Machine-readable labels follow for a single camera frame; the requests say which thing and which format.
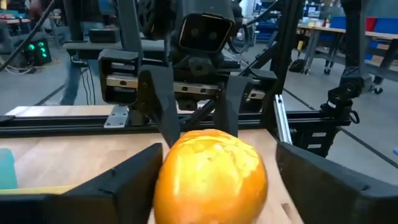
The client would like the silver aluminium extrusion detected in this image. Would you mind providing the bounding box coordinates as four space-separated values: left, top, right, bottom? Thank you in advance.
272 94 294 146

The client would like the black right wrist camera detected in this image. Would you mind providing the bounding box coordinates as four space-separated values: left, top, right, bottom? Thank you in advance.
178 12 234 53

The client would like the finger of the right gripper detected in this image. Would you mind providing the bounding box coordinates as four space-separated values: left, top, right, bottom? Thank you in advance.
213 75 253 138
136 64 182 147

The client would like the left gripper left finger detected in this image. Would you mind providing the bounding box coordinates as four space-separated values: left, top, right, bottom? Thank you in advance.
0 142 164 224

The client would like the wooden workbench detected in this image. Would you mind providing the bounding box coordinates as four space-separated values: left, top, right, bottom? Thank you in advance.
297 24 398 94

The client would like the black frame rail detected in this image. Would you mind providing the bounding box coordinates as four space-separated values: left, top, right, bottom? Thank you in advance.
0 109 354 139

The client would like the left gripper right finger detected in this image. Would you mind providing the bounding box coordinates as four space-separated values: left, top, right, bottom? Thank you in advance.
275 141 398 224

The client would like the black bag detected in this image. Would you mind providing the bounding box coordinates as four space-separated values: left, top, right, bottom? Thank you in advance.
288 58 308 74

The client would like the blue shelf rack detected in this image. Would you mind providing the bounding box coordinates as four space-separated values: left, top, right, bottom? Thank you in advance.
254 0 280 44

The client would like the black diagonal frame brace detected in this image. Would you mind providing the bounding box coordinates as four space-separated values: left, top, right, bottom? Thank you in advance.
238 40 282 78

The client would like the blue storage bin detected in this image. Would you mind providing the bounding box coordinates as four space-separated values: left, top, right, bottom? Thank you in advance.
329 16 398 35

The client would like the yellow mottled toy fruit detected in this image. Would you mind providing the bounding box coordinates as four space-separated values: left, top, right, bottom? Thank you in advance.
153 129 269 224

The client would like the black hanging cable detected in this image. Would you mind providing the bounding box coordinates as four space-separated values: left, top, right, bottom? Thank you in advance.
79 58 97 106

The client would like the black labelled frame foot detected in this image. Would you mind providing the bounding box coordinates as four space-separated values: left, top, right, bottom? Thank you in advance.
290 119 341 159

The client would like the computer with green lights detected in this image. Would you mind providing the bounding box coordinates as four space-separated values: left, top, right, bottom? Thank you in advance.
23 37 53 67

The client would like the black box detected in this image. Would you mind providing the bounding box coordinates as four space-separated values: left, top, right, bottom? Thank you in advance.
88 27 121 44

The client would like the yellow plastic bin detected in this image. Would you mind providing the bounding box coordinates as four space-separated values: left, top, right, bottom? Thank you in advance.
0 185 77 196

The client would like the silver corner bracket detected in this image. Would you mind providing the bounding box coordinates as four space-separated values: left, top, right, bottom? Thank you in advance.
103 105 129 129

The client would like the teal plastic bin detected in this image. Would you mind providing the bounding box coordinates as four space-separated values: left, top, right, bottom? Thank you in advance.
0 147 19 190

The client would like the black frame post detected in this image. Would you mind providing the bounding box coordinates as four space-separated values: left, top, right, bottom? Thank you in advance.
269 0 305 97

